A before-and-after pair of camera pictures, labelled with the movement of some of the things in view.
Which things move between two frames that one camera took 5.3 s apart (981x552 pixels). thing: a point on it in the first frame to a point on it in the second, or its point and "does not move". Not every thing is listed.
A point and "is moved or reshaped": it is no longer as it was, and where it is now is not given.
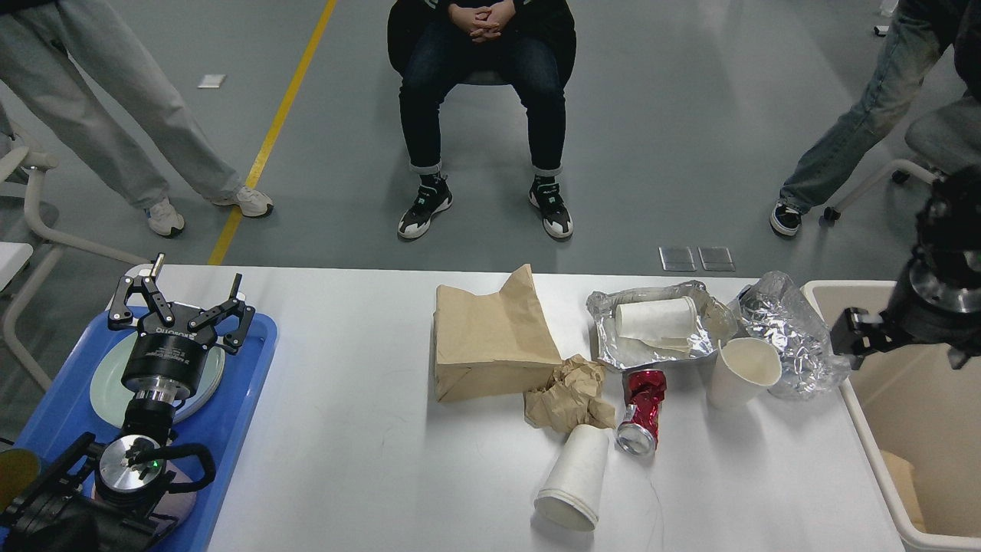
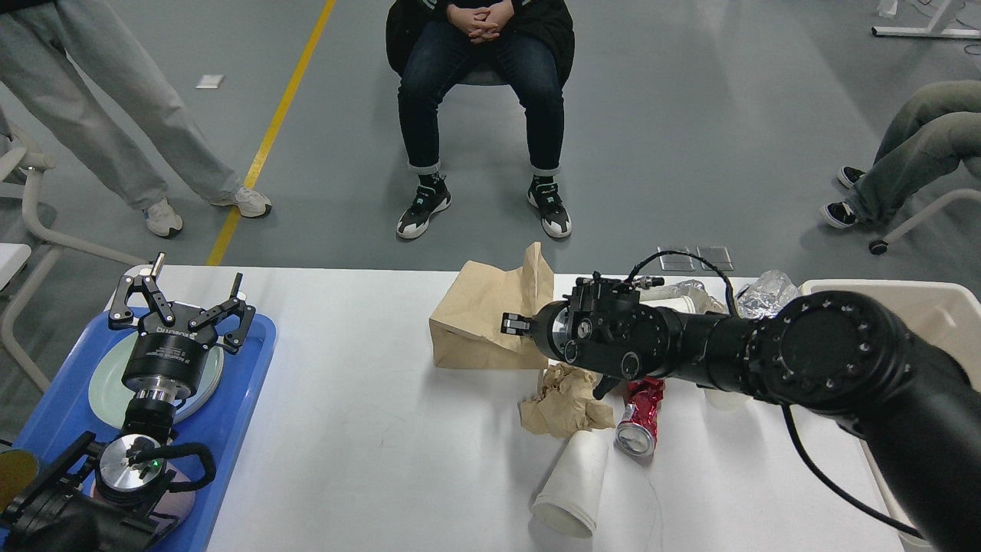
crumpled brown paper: [571, 399] does not move
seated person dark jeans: [434, 44] does not move
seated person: [923, 30] to [939, 128]
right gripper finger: [957, 358] to [605, 384]
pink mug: [178, 506] does not move
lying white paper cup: [572, 493] does not move
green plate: [111, 397] does not move
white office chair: [947, 137] to [878, 248]
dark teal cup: [19, 470] does not move
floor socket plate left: [677, 258] does not move
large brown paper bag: [492, 345] is moved or reshaped
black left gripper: [165, 361] does not move
